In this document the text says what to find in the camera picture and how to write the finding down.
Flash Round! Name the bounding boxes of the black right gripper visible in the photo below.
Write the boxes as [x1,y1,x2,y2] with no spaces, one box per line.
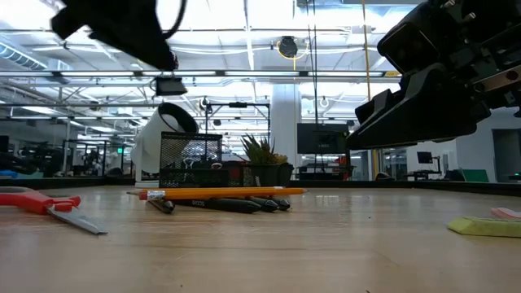
[345,0,521,151]

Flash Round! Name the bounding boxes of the yellow-green sticky note pad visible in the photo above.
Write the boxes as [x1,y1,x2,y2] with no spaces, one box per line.
[447,216,521,239]

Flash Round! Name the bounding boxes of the red grey handled scissors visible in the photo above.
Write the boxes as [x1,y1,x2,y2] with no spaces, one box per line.
[0,186,109,236]

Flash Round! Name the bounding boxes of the black mesh desk organizer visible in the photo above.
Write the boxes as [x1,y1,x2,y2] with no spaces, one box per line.
[158,131,292,190]

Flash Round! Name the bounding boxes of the green panel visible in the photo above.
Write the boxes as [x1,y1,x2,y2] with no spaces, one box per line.
[462,168,489,183]

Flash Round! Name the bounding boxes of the potted succulent plant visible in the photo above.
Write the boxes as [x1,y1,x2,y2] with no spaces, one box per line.
[240,133,295,188]

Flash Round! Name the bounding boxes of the white desk lamp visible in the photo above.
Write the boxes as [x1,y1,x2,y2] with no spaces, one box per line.
[129,101,199,189]

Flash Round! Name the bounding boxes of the yellow hanging cable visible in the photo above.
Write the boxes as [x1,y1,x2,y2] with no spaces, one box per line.
[361,0,380,180]

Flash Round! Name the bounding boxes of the black aluminium table frame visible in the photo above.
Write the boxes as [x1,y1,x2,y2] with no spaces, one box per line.
[0,176,521,198]

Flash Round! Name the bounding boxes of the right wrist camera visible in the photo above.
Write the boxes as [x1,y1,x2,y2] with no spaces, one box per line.
[377,20,444,77]

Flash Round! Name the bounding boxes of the ceiling cable reel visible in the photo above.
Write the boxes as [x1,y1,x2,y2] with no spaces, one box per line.
[276,35,310,60]

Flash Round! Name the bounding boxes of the black gantry frame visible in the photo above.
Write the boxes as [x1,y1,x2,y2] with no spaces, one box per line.
[204,101,272,135]

